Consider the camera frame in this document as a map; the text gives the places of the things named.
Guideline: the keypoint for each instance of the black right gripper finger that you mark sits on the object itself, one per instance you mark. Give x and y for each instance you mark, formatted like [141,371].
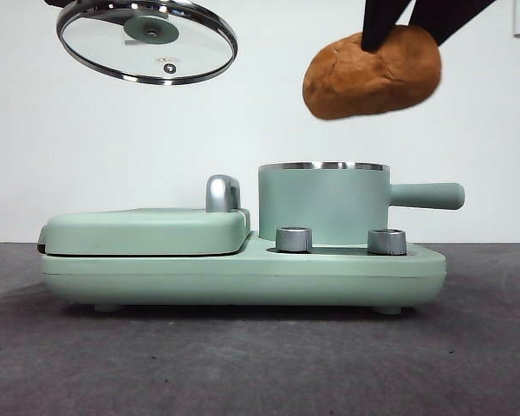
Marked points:
[446,17]
[381,21]

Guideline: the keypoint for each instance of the brown potato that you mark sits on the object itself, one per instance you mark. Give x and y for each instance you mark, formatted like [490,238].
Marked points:
[368,82]

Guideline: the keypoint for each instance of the glass lid with green knob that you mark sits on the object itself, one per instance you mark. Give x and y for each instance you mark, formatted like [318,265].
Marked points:
[151,31]

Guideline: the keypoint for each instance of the mint green steamer pot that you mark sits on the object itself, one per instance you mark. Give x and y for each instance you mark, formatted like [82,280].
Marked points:
[320,203]

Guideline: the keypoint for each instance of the silver control knob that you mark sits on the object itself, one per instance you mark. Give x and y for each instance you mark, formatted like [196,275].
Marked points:
[386,242]
[293,239]

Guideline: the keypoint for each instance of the mint green breakfast machine base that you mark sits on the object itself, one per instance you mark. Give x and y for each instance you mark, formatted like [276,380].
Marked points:
[242,277]

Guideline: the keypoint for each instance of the mint green griddle cover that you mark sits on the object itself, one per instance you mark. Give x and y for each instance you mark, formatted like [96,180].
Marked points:
[134,229]

